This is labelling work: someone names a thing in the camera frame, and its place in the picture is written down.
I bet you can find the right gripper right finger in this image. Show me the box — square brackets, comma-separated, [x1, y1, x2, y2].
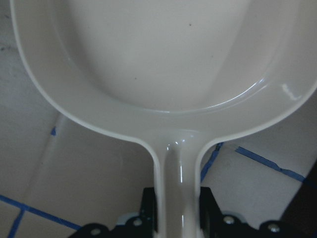
[199, 186, 222, 236]

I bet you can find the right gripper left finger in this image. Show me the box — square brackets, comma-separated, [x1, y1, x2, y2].
[139, 187, 158, 233]

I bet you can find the beige plastic dustpan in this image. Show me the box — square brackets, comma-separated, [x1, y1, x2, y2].
[10, 0, 317, 238]

